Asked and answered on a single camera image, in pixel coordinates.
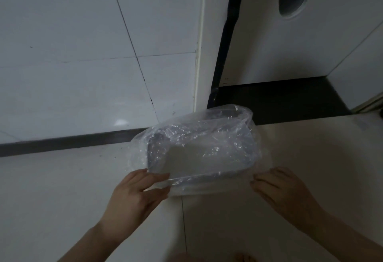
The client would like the person's left hand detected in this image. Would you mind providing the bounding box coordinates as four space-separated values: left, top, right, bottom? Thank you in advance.
97 169 171 243

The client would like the person's right hand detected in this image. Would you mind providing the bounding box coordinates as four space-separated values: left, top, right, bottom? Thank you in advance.
250 167 325 232

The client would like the clear plastic bin bag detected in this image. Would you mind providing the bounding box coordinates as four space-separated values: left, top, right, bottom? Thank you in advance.
127 104 271 197

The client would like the person's right forearm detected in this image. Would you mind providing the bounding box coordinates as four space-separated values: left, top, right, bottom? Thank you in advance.
308 209 383 262

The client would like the person's left forearm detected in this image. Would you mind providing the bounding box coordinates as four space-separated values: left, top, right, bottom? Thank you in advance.
57 221 121 262

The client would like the grey rectangular trash bin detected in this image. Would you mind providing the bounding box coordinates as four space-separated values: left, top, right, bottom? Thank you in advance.
146 118 257 185

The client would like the dark baseboard strip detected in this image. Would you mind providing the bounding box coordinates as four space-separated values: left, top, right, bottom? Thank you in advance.
0 128 149 157

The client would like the plain white cabinet panel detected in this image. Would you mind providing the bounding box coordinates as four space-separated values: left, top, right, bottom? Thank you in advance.
328 22 383 112

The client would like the white cabinet door with cutout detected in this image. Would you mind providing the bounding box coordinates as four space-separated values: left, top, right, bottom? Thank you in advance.
219 0 383 87

